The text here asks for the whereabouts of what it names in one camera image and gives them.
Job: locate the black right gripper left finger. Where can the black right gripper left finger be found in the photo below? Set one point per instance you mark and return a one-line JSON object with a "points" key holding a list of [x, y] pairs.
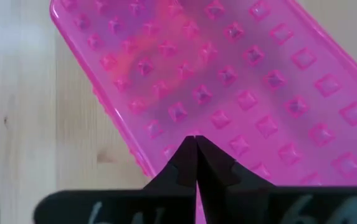
{"points": [[172, 180]]}

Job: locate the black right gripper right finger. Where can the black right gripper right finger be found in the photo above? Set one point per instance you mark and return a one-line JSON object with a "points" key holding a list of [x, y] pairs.
{"points": [[228, 186]]}

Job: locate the pink plastic box lid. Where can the pink plastic box lid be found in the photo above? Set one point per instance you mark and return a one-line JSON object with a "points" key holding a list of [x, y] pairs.
{"points": [[243, 77]]}

